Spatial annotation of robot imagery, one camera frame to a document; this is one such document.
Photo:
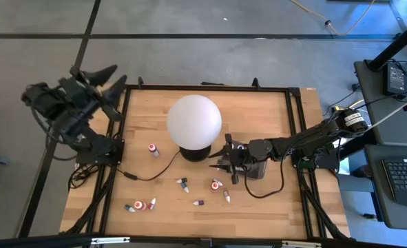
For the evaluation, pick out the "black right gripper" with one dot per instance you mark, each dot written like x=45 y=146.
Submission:
x=239 y=156

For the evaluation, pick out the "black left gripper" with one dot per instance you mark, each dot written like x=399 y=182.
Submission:
x=79 y=98

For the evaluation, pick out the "large violet food coloring bottle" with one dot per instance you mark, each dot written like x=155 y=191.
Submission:
x=240 y=147

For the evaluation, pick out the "small dark food coloring bottle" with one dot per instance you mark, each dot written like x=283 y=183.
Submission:
x=219 y=182
x=185 y=187
x=129 y=208
x=183 y=180

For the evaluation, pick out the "large orange food coloring bottle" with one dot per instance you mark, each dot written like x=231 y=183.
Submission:
x=215 y=186

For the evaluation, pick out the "small dark red coloring bottle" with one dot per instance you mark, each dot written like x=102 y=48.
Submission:
x=226 y=196

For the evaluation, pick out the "small purple-label food coloring bottle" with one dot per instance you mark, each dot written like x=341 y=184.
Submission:
x=199 y=202

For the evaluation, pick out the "large red food coloring bottle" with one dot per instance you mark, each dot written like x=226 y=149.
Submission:
x=140 y=205
x=153 y=149

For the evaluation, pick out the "small pink-label food coloring bottle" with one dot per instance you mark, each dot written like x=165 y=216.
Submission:
x=151 y=204

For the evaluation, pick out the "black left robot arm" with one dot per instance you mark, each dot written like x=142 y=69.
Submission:
x=86 y=137

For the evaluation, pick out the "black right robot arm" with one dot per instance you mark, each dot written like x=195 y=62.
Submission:
x=310 y=141

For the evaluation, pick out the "white globe table lamp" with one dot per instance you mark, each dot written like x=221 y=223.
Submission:
x=194 y=122

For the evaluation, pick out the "yellow power plug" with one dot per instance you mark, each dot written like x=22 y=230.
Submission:
x=336 y=108

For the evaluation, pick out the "grey side desk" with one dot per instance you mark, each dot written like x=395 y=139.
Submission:
x=375 y=165
x=372 y=103

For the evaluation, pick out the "black keyboard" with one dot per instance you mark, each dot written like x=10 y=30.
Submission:
x=404 y=182

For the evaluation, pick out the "black power adapter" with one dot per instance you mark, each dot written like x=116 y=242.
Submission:
x=394 y=81

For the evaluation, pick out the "black metal table frame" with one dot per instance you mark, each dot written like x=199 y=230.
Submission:
x=206 y=88

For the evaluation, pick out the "black rail with silver brackets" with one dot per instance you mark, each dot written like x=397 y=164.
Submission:
x=51 y=241

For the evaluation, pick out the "black stand post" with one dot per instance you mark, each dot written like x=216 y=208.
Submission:
x=396 y=44

